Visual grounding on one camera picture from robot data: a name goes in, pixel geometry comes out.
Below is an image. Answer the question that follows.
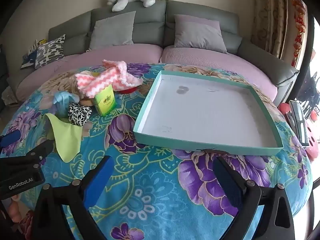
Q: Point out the green tissue pack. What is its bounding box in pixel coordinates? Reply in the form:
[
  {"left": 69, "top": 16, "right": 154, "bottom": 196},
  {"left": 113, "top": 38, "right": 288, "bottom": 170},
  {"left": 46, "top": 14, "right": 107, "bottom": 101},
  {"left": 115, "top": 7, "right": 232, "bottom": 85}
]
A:
[{"left": 94, "top": 84, "right": 118, "bottom": 117}]

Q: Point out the lime green cloth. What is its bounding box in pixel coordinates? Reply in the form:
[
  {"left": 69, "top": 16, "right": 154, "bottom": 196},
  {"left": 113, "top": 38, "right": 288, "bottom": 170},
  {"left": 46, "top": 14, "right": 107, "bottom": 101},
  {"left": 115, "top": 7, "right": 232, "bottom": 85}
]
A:
[{"left": 44, "top": 113, "right": 83, "bottom": 162}]

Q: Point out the grey and purple pillow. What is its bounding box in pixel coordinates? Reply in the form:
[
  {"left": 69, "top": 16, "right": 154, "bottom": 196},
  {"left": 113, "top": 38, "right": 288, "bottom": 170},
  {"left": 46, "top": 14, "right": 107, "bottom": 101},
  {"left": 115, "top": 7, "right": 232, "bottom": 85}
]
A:
[{"left": 173, "top": 14, "right": 228, "bottom": 54}]

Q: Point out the teal shallow cardboard box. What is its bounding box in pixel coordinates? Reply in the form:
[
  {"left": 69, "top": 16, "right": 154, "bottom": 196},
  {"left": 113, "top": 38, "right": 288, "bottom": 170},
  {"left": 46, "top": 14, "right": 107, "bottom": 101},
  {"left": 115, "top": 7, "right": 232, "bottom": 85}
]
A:
[{"left": 132, "top": 70, "right": 284, "bottom": 157}]

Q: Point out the pink round item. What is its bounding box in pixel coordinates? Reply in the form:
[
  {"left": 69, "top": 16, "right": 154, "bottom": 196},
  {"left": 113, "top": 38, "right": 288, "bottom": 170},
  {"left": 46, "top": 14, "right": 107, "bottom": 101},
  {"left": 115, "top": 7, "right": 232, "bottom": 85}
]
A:
[{"left": 278, "top": 102, "right": 292, "bottom": 115}]

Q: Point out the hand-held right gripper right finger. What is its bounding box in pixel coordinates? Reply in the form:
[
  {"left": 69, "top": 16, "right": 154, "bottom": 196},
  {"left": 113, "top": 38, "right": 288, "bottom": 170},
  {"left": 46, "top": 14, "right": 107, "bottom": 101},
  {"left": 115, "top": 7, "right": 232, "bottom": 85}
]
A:
[{"left": 212, "top": 156, "right": 297, "bottom": 240}]

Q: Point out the black window frame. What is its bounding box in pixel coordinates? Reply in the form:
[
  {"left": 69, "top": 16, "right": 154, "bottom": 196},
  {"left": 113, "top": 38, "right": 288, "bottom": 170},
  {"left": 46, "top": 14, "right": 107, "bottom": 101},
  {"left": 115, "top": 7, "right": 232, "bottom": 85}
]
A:
[{"left": 294, "top": 12, "right": 316, "bottom": 105}]

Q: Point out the orange round puff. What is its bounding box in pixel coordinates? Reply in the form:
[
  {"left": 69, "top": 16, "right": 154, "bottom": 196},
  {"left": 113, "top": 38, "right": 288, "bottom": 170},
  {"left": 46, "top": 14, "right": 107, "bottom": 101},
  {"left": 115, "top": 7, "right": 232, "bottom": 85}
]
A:
[{"left": 79, "top": 97, "right": 95, "bottom": 107}]

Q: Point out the light blue ribbon cloth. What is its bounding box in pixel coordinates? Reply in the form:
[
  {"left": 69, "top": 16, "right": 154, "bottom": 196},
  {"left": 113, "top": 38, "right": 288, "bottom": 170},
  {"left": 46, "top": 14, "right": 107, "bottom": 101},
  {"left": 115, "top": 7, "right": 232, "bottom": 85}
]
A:
[{"left": 51, "top": 91, "right": 80, "bottom": 118}]

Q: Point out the plain grey pillow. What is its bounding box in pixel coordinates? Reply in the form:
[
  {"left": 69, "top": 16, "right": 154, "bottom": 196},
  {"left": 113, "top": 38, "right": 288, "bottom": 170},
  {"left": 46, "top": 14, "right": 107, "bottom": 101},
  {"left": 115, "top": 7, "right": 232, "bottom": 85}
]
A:
[{"left": 89, "top": 11, "right": 137, "bottom": 51}]

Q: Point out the beige patterned curtain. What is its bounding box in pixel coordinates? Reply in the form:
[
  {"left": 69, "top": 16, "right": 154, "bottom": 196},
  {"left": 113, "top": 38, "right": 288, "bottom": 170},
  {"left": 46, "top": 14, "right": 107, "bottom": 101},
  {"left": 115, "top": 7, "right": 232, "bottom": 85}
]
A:
[{"left": 251, "top": 0, "right": 295, "bottom": 60}]

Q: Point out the blue white cushion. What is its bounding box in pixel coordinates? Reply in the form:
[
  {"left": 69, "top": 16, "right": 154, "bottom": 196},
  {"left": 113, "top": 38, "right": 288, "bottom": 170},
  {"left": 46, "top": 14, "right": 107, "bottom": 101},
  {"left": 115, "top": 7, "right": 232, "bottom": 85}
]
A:
[{"left": 20, "top": 51, "right": 38, "bottom": 69}]

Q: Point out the black white patterned pillow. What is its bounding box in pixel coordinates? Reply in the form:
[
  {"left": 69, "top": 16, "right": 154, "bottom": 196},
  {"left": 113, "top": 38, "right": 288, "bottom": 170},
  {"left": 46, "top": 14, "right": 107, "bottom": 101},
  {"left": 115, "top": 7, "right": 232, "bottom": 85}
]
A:
[{"left": 34, "top": 34, "right": 66, "bottom": 70}]

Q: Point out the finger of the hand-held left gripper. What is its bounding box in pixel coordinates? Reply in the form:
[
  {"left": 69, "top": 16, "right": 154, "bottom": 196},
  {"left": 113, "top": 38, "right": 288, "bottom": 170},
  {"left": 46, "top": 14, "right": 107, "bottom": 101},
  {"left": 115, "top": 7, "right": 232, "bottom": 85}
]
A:
[
  {"left": 24, "top": 139, "right": 55, "bottom": 168},
  {"left": 0, "top": 129, "right": 21, "bottom": 149}
]

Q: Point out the pink sofa seat cushion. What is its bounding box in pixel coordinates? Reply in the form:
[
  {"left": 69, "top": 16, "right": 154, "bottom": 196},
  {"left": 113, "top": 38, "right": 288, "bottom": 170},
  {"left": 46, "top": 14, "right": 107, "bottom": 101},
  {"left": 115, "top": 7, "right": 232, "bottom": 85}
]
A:
[
  {"left": 159, "top": 45, "right": 278, "bottom": 100},
  {"left": 16, "top": 44, "right": 163, "bottom": 100}
]

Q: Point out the pink white zigzag cloth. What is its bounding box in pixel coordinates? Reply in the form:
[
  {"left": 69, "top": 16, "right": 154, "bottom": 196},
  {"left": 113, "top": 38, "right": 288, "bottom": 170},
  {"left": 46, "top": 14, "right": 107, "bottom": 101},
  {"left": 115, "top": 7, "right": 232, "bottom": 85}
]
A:
[{"left": 76, "top": 60, "right": 143, "bottom": 99}]

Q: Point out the pink perforated plastic item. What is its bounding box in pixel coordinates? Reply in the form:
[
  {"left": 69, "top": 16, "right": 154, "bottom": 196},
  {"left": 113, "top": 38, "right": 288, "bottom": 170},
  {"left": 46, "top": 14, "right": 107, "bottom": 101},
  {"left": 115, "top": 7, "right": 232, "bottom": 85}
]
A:
[{"left": 304, "top": 119, "right": 320, "bottom": 162}]

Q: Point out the red fabric ring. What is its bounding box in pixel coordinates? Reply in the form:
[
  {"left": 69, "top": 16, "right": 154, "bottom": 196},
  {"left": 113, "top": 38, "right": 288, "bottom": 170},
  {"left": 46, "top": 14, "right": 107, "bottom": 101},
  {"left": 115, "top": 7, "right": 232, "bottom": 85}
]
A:
[{"left": 117, "top": 86, "right": 139, "bottom": 94}]

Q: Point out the red hanging decoration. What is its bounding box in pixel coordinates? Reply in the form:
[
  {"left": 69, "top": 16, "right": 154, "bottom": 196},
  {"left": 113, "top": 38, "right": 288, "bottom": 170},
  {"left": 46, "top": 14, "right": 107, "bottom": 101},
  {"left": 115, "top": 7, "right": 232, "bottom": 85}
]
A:
[{"left": 291, "top": 0, "right": 307, "bottom": 65}]

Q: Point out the leopard print scrunchie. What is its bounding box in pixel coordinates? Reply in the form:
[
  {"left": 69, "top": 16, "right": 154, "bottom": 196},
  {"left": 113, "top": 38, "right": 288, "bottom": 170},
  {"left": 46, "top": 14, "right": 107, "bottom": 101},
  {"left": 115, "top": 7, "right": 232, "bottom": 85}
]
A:
[{"left": 68, "top": 102, "right": 92, "bottom": 126}]

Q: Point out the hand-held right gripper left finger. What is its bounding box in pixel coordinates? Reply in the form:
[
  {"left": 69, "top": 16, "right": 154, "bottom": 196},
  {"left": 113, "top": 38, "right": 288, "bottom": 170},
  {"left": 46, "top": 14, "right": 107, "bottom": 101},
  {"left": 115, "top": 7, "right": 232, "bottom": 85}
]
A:
[{"left": 31, "top": 155, "right": 115, "bottom": 240}]

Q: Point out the grey sofa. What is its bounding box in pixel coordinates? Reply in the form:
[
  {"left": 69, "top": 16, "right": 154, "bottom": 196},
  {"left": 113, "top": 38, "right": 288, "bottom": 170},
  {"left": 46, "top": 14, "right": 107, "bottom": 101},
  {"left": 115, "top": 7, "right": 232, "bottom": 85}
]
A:
[{"left": 6, "top": 0, "right": 300, "bottom": 105}]

